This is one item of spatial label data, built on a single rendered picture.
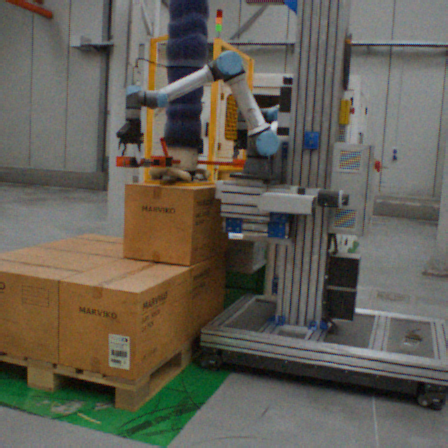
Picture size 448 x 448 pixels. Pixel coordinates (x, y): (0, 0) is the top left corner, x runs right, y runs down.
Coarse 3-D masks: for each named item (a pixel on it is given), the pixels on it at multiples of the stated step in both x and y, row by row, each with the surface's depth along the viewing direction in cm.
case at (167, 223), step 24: (144, 192) 296; (168, 192) 291; (192, 192) 286; (144, 216) 297; (168, 216) 293; (192, 216) 288; (216, 216) 322; (144, 240) 299; (168, 240) 294; (192, 240) 291; (216, 240) 326; (192, 264) 295
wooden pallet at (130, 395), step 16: (0, 352) 265; (176, 352) 284; (192, 352) 315; (32, 368) 259; (48, 368) 256; (64, 368) 253; (160, 368) 289; (176, 368) 290; (32, 384) 260; (48, 384) 257; (64, 384) 265; (112, 384) 245; (128, 384) 242; (144, 384) 250; (160, 384) 269; (128, 400) 243; (144, 400) 252
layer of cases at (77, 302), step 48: (96, 240) 355; (0, 288) 260; (48, 288) 251; (96, 288) 242; (144, 288) 243; (192, 288) 297; (0, 336) 263; (48, 336) 254; (96, 336) 245; (144, 336) 246; (192, 336) 304
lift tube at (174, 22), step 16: (176, 0) 298; (192, 0) 296; (208, 0) 305; (176, 16) 300; (192, 16) 298; (208, 16) 307; (176, 32) 300; (176, 48) 301; (192, 48) 301; (176, 64) 302; (192, 64) 302
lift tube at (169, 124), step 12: (180, 36) 300; (168, 72) 308; (180, 72) 303; (192, 72) 304; (168, 84) 310; (180, 96) 305; (192, 96) 306; (168, 108) 310; (180, 108) 305; (192, 108) 307; (168, 120) 311; (180, 120) 307; (192, 120) 309; (168, 132) 310; (180, 132) 307; (192, 132) 309; (168, 144) 311; (180, 144) 308
